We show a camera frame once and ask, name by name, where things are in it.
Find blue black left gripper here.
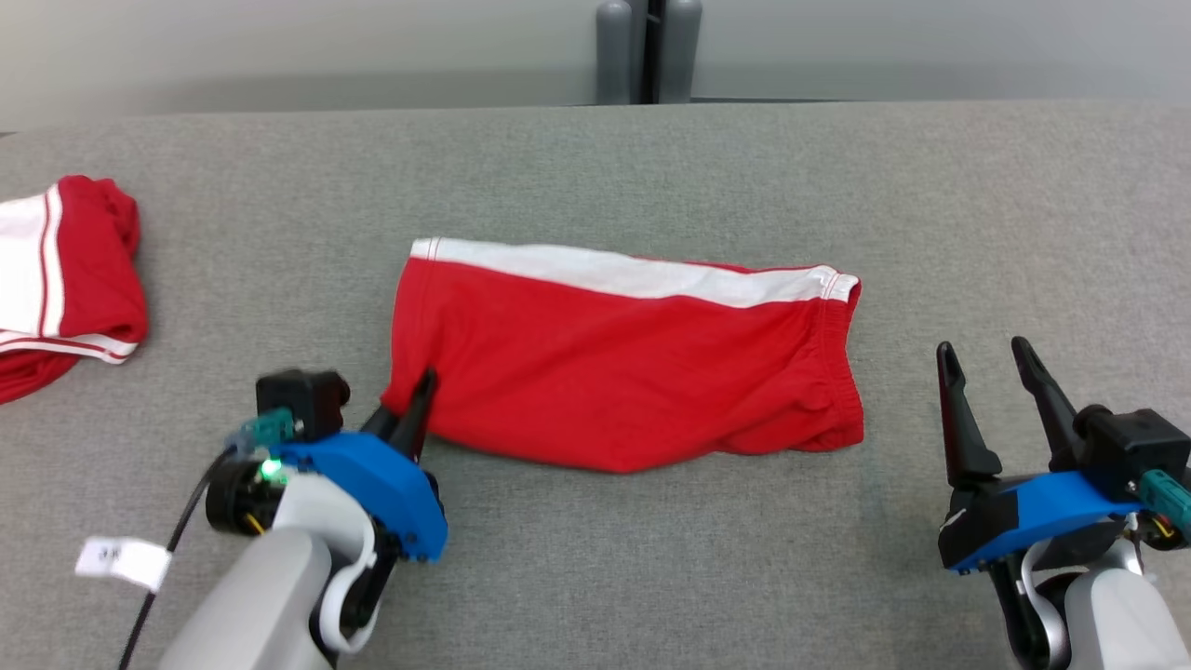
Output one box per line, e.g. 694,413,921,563
274,368,448,565

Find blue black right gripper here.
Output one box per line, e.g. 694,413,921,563
935,337,1145,572

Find red shorts white side stripe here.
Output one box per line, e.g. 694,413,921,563
381,237,866,476

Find red white number 23 jersey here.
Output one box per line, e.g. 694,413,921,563
0,175,150,407

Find left black cable teal plug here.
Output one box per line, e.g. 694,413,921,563
116,409,301,670

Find black cable teal plug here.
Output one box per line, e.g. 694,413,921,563
116,409,301,670
1137,470,1191,550

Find right black cable teal plug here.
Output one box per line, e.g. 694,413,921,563
1137,470,1191,550

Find white paper cable label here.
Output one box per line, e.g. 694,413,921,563
74,537,174,594

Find grey partition post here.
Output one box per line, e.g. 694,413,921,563
595,0,703,105

